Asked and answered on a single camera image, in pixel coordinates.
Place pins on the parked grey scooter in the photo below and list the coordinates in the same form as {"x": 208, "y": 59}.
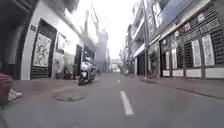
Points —
{"x": 86, "y": 71}

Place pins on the white dashed centre line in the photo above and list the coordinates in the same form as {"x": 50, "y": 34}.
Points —
{"x": 126, "y": 103}

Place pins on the grey asphalt road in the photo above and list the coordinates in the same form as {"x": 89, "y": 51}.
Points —
{"x": 100, "y": 110}

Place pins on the white building with dark doors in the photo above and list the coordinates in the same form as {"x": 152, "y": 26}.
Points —
{"x": 66, "y": 43}

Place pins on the round manhole cover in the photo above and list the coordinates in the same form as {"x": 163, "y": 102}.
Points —
{"x": 69, "y": 95}

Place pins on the building with patterned lattice panels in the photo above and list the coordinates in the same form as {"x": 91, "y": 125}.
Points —
{"x": 196, "y": 43}

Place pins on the person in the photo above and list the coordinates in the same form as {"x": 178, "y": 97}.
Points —
{"x": 4, "y": 88}

